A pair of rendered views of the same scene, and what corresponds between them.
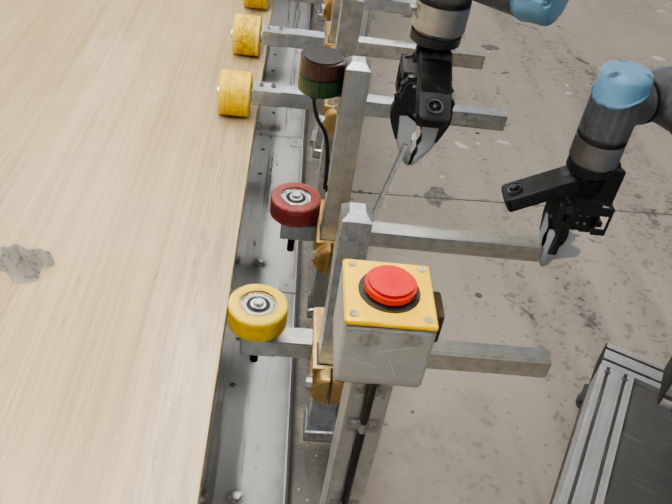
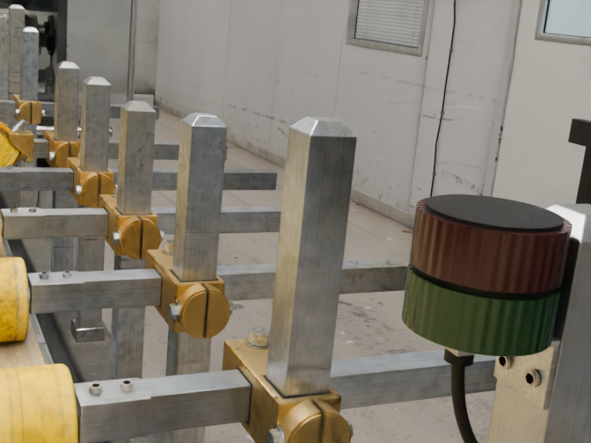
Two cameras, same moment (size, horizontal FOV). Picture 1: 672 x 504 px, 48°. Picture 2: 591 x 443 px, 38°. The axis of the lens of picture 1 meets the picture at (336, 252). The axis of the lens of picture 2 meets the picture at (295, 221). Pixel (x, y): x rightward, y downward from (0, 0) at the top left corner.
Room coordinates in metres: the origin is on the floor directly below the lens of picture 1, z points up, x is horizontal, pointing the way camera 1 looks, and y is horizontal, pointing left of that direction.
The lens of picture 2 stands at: (0.65, 0.24, 1.24)
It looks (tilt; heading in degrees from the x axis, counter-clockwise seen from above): 14 degrees down; 341
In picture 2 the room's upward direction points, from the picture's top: 6 degrees clockwise
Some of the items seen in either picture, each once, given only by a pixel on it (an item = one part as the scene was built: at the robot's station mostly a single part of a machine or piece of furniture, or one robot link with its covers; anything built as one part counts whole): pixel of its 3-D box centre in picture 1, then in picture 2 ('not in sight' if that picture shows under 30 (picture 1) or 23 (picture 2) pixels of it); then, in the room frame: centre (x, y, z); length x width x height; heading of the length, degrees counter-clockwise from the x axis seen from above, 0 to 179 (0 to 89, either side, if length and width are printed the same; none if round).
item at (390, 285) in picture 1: (389, 288); not in sight; (0.43, -0.04, 1.22); 0.04 x 0.04 x 0.02
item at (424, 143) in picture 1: (423, 134); not in sight; (1.01, -0.10, 1.03); 0.06 x 0.03 x 0.09; 6
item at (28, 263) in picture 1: (21, 254); not in sight; (0.72, 0.41, 0.91); 0.09 x 0.07 x 0.02; 63
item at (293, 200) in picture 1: (293, 222); not in sight; (0.97, 0.08, 0.85); 0.08 x 0.08 x 0.11
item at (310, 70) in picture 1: (322, 63); (488, 241); (0.93, 0.06, 1.16); 0.06 x 0.06 x 0.02
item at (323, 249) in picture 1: (328, 236); not in sight; (0.95, 0.02, 0.85); 0.14 x 0.06 x 0.05; 6
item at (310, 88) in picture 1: (320, 80); (479, 300); (0.93, 0.06, 1.13); 0.06 x 0.06 x 0.02
